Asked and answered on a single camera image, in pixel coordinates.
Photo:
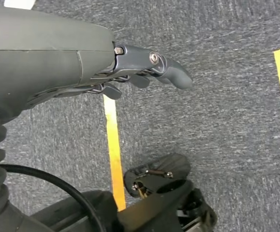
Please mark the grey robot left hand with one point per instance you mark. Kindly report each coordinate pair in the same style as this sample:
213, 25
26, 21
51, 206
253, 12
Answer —
45, 64

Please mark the pale floor tape piece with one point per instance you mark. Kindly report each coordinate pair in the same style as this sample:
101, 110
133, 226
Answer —
115, 153

